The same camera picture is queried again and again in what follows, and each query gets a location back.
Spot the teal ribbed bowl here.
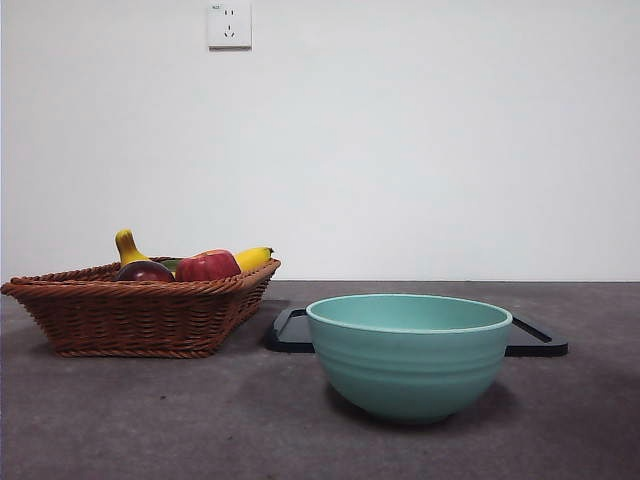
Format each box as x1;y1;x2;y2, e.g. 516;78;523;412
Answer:
305;293;514;426

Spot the dark purple plum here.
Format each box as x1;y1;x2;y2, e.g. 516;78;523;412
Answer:
112;259;176;283

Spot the black rectangular tray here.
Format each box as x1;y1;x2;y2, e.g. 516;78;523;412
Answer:
263;306;570;357

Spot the red apple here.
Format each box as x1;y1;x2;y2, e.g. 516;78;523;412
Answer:
174;248;242;282

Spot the yellow banana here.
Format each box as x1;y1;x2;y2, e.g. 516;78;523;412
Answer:
113;228;276;274

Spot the brown wicker basket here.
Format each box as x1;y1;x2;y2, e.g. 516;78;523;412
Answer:
0;257;282;359

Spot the white wall power socket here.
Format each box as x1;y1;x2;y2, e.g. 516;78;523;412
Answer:
207;0;253;52

